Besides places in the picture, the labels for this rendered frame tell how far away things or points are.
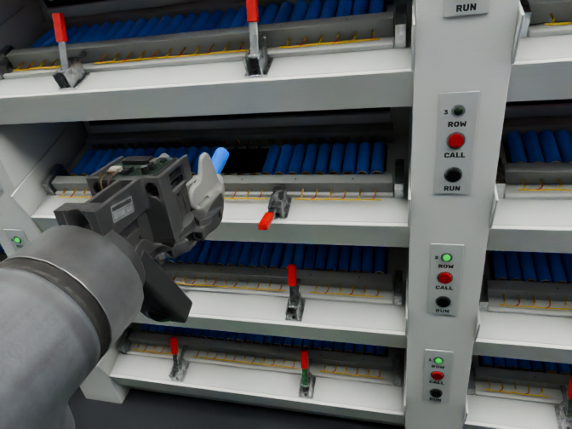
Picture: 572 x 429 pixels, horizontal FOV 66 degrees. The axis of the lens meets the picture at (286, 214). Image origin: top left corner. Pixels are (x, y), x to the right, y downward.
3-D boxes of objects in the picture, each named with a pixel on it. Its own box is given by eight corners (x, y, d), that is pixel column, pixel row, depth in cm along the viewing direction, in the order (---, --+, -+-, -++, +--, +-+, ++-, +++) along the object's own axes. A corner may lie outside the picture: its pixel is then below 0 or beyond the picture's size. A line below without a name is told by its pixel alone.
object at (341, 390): (404, 424, 80) (406, 396, 70) (117, 384, 96) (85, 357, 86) (406, 323, 93) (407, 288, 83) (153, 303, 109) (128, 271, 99)
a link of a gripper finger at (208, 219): (233, 193, 46) (191, 236, 39) (236, 206, 47) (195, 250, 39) (194, 191, 47) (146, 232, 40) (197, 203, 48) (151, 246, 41)
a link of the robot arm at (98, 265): (128, 369, 30) (15, 354, 33) (163, 321, 34) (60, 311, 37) (85, 260, 26) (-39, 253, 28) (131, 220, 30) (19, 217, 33)
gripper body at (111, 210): (193, 151, 40) (117, 214, 30) (212, 233, 44) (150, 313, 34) (122, 153, 42) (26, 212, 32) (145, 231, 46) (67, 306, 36)
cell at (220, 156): (212, 151, 55) (194, 184, 51) (222, 145, 54) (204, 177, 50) (222, 161, 56) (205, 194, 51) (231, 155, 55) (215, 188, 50)
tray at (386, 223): (409, 248, 60) (410, 199, 53) (45, 234, 76) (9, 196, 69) (410, 151, 73) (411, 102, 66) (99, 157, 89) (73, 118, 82)
